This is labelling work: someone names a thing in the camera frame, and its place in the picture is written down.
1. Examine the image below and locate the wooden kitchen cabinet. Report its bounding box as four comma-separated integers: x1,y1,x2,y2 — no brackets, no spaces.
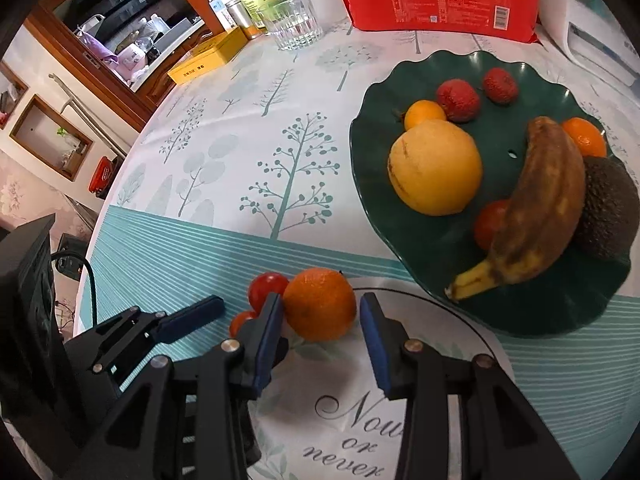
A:
25,0,222,130

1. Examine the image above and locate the tree pattern tablecloth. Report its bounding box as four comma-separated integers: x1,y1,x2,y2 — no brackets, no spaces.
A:
75,24,639,479

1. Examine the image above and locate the overripe brown banana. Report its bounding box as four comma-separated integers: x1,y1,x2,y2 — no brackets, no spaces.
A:
446,116,586,301

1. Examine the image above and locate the yellow tin box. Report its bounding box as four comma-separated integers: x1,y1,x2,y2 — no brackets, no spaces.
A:
168,27,248,84

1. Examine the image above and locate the dark avocado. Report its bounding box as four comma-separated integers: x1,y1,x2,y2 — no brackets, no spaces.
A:
575,156,639,260

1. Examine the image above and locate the white countertop appliance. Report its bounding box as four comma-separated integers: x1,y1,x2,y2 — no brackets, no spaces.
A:
538,0,639,91

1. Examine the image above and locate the cherry tomato top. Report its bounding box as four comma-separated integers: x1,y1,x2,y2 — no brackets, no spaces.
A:
473,200,510,252

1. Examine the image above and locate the wooden wall niche frame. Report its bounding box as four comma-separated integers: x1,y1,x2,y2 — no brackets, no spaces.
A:
10,94,93,182

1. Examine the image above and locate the black cable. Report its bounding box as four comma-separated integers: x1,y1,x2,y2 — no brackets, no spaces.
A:
49,250,99,331

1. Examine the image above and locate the large yellow orange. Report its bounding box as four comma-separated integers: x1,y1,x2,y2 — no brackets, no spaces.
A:
386,119,483,217

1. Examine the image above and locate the red basket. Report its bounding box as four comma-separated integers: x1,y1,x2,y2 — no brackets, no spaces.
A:
88,156,120,198

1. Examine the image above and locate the clear drinking glass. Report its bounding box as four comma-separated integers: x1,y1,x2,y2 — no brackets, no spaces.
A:
258,0,323,51

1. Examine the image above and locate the small card box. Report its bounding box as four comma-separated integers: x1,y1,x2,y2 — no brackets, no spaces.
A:
208,0,236,32

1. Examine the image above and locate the small orange tangerine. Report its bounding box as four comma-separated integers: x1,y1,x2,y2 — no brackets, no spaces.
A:
404,100,447,130

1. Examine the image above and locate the cherry tomato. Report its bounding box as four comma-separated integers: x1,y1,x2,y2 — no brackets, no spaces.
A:
229,310,257,338
473,200,510,252
247,272,290,313

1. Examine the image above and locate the small metal tin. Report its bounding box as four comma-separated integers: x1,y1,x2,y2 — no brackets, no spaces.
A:
226,0,262,40

